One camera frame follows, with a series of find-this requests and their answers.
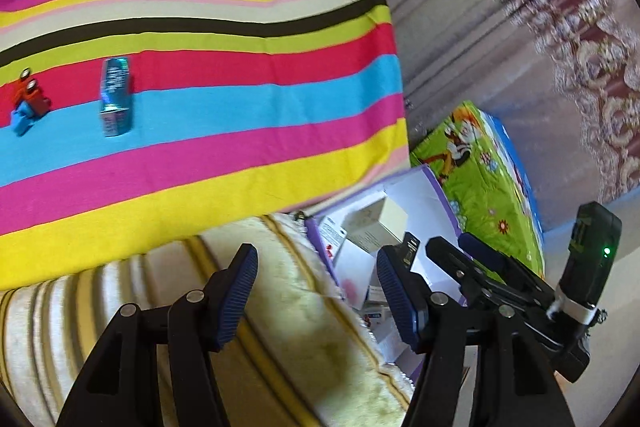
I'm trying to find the purple storage box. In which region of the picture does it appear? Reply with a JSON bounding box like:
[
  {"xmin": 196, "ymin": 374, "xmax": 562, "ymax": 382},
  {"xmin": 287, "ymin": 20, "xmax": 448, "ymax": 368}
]
[{"xmin": 305, "ymin": 164, "xmax": 468, "ymax": 388}]

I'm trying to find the red toy car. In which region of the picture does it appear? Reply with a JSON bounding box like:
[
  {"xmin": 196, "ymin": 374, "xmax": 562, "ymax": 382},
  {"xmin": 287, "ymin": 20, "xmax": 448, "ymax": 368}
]
[{"xmin": 10, "ymin": 66, "xmax": 52, "ymax": 138}]

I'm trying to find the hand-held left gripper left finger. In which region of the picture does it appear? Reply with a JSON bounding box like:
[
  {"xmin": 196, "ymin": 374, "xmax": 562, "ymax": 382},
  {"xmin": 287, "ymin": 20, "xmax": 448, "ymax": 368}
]
[{"xmin": 55, "ymin": 243, "xmax": 258, "ymax": 427}]

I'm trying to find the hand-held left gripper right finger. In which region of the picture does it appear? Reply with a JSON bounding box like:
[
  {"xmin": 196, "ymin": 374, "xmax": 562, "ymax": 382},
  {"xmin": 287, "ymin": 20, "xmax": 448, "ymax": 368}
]
[{"xmin": 376, "ymin": 247, "xmax": 576, "ymax": 427}]

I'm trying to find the colourful striped cloth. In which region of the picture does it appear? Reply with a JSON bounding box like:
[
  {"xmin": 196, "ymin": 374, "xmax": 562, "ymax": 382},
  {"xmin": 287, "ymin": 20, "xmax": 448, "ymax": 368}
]
[{"xmin": 0, "ymin": 0, "xmax": 406, "ymax": 290}]

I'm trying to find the gold striped plush cushion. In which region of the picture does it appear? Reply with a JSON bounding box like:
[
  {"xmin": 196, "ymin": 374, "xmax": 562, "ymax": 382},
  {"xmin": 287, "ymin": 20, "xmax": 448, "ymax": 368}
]
[{"xmin": 0, "ymin": 212, "xmax": 416, "ymax": 427}]

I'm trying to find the mauve velvet fabric cover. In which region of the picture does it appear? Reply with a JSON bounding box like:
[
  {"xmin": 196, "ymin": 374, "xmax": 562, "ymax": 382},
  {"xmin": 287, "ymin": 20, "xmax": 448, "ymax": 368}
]
[{"xmin": 280, "ymin": 0, "xmax": 640, "ymax": 233}]

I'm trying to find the small blue-white box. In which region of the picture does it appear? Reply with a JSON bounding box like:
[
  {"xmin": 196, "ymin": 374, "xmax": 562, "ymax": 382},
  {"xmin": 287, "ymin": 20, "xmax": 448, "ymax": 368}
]
[{"xmin": 361, "ymin": 299, "xmax": 396, "ymax": 333}]

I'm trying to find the beige box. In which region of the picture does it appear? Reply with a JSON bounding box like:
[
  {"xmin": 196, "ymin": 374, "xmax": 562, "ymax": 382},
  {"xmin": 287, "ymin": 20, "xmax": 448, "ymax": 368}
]
[{"xmin": 345, "ymin": 197, "xmax": 408, "ymax": 253}]

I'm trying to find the teal patterned box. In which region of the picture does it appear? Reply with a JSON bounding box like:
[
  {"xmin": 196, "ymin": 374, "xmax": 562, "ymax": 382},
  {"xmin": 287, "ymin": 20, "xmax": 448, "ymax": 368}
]
[{"xmin": 99, "ymin": 56, "xmax": 133, "ymax": 138}]

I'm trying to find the white medicine box red mark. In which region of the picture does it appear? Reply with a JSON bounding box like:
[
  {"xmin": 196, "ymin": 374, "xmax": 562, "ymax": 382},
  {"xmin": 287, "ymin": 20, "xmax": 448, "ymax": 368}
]
[{"xmin": 320, "ymin": 214, "xmax": 348, "ymax": 268}]

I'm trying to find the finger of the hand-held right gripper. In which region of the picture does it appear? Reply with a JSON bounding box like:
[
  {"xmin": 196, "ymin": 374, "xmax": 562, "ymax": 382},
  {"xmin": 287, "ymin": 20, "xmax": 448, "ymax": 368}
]
[
  {"xmin": 457, "ymin": 233, "xmax": 556, "ymax": 308},
  {"xmin": 425, "ymin": 237, "xmax": 501, "ymax": 308}
]

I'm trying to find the green cartoon play mat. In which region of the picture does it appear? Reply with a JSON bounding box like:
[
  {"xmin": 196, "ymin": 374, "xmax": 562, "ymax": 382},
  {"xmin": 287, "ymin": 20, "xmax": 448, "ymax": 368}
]
[{"xmin": 410, "ymin": 101, "xmax": 546, "ymax": 278}]

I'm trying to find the large white box pink print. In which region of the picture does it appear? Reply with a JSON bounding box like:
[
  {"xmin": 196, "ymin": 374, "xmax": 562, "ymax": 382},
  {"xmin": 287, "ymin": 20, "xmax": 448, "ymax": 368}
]
[{"xmin": 332, "ymin": 237, "xmax": 388, "ymax": 310}]

